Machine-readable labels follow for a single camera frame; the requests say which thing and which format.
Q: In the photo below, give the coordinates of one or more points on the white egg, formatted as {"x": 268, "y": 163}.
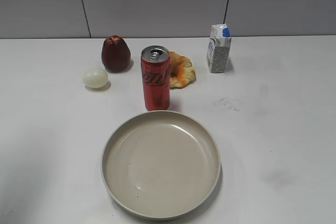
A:
{"x": 95, "y": 78}

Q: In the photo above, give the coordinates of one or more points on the red cola can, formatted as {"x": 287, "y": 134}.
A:
{"x": 155, "y": 68}

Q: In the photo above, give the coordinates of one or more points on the small white milk carton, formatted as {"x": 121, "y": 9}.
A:
{"x": 218, "y": 48}

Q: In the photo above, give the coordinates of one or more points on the beige round plate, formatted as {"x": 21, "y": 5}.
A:
{"x": 160, "y": 165}

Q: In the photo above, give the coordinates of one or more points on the dark red wax apple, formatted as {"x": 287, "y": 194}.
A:
{"x": 116, "y": 55}

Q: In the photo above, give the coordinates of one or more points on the orange swirl bread roll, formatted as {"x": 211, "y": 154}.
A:
{"x": 181, "y": 70}

